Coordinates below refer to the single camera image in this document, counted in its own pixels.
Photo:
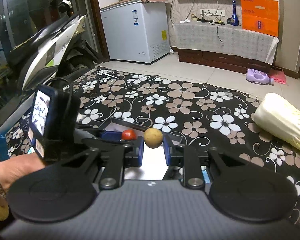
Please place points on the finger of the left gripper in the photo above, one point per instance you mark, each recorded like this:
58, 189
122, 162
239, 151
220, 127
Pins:
110, 135

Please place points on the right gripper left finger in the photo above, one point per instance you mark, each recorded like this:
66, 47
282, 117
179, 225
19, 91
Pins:
133, 151

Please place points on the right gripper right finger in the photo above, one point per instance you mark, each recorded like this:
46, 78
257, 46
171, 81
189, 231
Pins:
174, 154

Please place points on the small red fruit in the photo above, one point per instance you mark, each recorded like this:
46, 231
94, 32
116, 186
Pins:
128, 135

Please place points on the small tan longan fruit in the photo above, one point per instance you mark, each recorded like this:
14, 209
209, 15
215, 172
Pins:
153, 137

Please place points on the person's left hand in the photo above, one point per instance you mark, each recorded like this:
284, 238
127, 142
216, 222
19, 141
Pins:
17, 167

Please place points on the black-rimmed white box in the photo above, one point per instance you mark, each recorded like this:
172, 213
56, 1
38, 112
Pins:
153, 163

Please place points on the phone on left gripper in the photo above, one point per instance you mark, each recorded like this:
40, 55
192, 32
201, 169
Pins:
54, 112

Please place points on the black floral tablecloth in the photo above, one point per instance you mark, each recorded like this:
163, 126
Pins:
199, 113

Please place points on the white black scooter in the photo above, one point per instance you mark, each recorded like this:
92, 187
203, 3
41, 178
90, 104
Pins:
58, 49

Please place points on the white chest freezer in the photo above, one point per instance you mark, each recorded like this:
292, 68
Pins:
136, 30

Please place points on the napa cabbage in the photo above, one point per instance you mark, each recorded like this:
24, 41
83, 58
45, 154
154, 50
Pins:
280, 118

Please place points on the purple detergent bottle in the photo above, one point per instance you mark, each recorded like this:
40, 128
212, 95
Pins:
256, 76

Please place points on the low cabinet with lace cloth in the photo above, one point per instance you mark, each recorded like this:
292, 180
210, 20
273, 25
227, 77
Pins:
224, 46

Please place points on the pink floor mat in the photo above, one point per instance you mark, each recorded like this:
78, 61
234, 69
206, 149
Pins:
278, 75

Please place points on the blue glass bottle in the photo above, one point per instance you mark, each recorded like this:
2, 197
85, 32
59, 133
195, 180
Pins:
234, 18

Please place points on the orange gift box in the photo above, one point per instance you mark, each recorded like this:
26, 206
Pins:
261, 16

